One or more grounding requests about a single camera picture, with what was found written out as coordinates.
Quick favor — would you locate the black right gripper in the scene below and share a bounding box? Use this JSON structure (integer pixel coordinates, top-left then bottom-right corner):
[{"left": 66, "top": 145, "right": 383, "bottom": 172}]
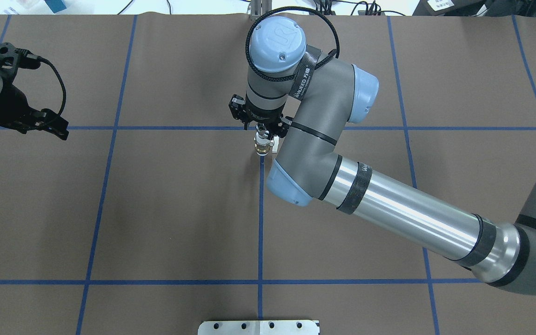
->
[{"left": 242, "top": 108, "right": 285, "bottom": 138}]

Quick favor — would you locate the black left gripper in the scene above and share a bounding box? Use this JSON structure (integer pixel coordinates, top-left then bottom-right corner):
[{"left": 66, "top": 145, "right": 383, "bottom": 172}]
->
[{"left": 0, "top": 85, "right": 69, "bottom": 141}]

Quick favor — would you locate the white brass PPR valve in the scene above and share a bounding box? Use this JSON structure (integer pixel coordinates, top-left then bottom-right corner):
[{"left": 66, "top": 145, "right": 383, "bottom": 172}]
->
[{"left": 255, "top": 123, "right": 277, "bottom": 157}]

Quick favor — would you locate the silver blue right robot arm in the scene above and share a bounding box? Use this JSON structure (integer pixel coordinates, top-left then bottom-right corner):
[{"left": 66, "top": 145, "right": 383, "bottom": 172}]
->
[{"left": 230, "top": 11, "right": 536, "bottom": 295}]

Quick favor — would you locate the blue wooden block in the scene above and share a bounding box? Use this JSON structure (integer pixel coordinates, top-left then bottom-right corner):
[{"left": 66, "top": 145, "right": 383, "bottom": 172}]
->
[{"left": 44, "top": 0, "right": 68, "bottom": 13}]

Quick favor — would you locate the brown paper table mat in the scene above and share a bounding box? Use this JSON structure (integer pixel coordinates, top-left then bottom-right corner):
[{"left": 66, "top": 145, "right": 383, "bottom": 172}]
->
[{"left": 0, "top": 13, "right": 536, "bottom": 335}]

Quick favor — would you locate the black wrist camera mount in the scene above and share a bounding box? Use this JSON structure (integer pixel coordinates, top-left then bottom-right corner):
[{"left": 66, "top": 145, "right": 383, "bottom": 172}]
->
[
  {"left": 0, "top": 42, "right": 43, "bottom": 70},
  {"left": 229, "top": 94, "right": 290, "bottom": 136}
]

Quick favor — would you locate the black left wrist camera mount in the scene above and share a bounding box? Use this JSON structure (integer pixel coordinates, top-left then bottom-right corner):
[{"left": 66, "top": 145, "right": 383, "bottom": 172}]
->
[{"left": 0, "top": 42, "right": 43, "bottom": 70}]

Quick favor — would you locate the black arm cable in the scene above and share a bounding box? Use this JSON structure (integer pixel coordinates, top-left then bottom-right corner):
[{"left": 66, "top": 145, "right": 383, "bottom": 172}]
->
[{"left": 245, "top": 6, "right": 341, "bottom": 84}]

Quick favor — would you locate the aluminium frame post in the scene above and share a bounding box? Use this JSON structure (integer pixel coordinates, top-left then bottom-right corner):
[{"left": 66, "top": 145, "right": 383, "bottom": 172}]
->
[{"left": 248, "top": 0, "right": 273, "bottom": 20}]

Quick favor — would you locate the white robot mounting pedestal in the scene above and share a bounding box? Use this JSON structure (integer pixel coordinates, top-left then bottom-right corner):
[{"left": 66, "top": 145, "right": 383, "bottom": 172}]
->
[{"left": 197, "top": 320, "right": 321, "bottom": 335}]

